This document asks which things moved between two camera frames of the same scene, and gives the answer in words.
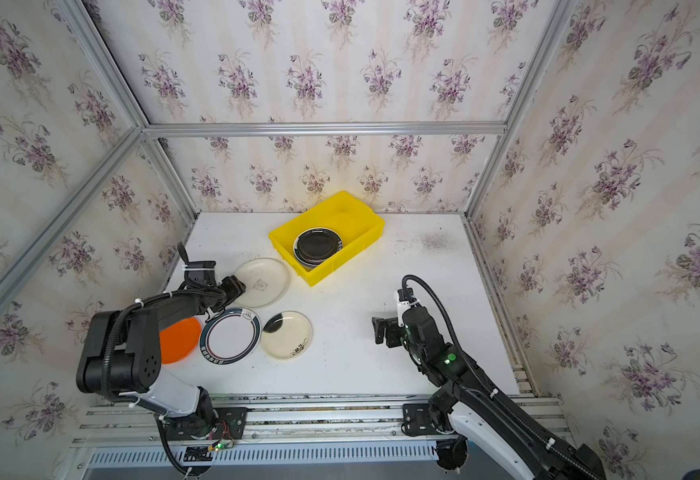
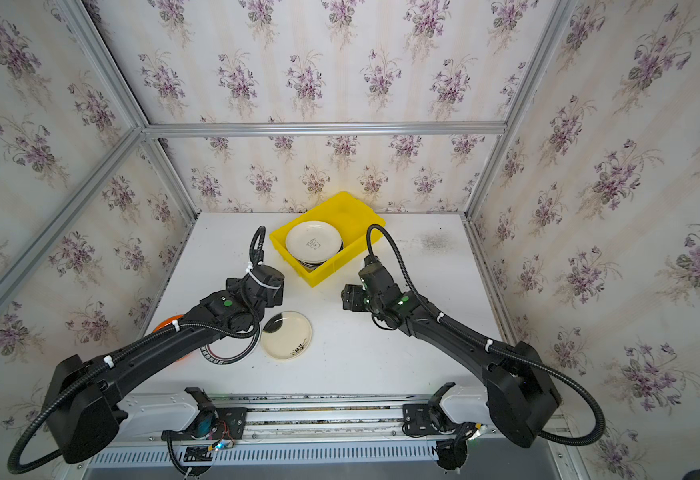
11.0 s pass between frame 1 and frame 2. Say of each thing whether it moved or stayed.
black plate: moved
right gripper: moved
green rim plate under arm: stayed
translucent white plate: moved
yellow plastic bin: stayed
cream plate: stayed
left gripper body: moved
